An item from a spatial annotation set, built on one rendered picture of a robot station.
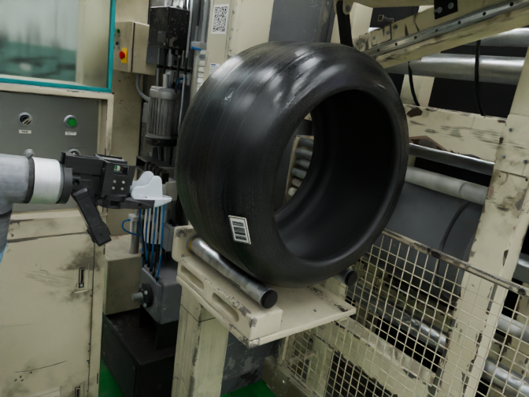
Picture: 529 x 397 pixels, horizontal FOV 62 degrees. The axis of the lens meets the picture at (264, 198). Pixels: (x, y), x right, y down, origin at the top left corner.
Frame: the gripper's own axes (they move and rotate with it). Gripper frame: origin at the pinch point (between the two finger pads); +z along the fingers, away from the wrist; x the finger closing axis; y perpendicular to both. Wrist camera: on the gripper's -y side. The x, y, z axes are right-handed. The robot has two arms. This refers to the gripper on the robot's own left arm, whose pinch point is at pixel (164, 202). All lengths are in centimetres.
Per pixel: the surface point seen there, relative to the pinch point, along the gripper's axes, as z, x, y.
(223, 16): 23, 31, 43
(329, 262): 38.9, -12.4, -8.8
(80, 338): 9, 55, -63
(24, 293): -9, 55, -46
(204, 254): 23.2, 16.0, -18.0
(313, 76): 20.0, -11.4, 30.5
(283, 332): 32.5, -10.1, -27.6
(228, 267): 23.6, 5.1, -17.1
